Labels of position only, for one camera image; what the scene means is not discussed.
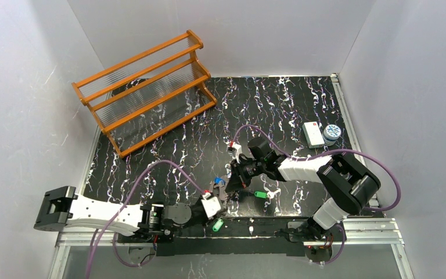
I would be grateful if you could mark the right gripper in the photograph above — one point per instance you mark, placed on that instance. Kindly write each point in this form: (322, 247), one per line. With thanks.
(237, 175)

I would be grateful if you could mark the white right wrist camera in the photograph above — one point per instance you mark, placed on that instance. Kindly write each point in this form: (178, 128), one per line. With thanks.
(235, 150)

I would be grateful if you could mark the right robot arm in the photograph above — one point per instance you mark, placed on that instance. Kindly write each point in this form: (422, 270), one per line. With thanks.
(349, 183)

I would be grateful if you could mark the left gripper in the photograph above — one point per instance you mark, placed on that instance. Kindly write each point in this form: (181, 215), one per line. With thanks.
(220, 194)

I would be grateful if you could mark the orange wooden shelf rack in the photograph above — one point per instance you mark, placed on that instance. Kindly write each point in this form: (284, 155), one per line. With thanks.
(146, 96)

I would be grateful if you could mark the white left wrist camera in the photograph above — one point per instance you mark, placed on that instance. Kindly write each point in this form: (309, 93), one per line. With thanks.
(211, 204)

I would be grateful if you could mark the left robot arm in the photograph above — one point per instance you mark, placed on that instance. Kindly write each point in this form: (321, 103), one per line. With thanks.
(62, 207)

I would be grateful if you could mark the green key tag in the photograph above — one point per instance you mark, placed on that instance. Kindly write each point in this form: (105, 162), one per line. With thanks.
(217, 225)
(264, 195)

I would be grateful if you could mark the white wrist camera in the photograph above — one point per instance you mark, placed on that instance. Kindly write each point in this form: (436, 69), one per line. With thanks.
(211, 204)
(235, 150)

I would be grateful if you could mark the white green small box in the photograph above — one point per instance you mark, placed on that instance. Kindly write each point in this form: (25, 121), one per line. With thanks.
(313, 134)

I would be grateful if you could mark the blue white round tin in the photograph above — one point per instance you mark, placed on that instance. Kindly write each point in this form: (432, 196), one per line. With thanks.
(331, 133)

